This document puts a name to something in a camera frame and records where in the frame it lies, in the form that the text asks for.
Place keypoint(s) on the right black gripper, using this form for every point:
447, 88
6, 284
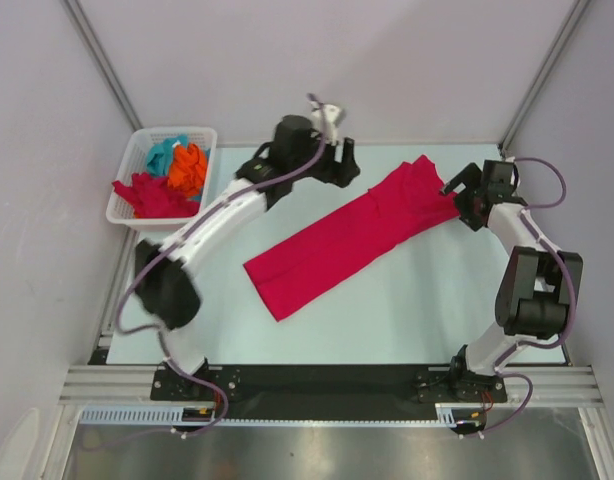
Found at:
470, 175

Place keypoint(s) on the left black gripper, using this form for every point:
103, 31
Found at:
338, 173

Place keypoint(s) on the red t shirt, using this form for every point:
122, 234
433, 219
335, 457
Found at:
316, 259
153, 198

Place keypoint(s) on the white plastic laundry basket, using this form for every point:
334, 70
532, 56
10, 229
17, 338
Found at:
133, 161

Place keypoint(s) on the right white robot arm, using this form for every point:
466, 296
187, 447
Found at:
536, 303

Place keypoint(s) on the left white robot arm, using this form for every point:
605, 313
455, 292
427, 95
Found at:
301, 148

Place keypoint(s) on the orange t shirt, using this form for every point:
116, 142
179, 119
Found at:
188, 170

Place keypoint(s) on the teal t shirt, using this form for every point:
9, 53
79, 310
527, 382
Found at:
160, 156

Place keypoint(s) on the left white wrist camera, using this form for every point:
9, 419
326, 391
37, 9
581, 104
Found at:
326, 119

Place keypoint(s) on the right aluminium frame post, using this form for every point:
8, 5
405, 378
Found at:
557, 48

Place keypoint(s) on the aluminium frame post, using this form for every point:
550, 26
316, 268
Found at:
557, 48
95, 49

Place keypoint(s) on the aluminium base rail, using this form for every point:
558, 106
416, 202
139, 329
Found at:
553, 386

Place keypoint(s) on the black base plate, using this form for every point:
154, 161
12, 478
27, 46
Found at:
338, 393

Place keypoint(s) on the slotted cable duct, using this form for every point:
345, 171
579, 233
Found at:
192, 417

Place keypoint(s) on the left aluminium frame post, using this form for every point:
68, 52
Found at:
95, 49

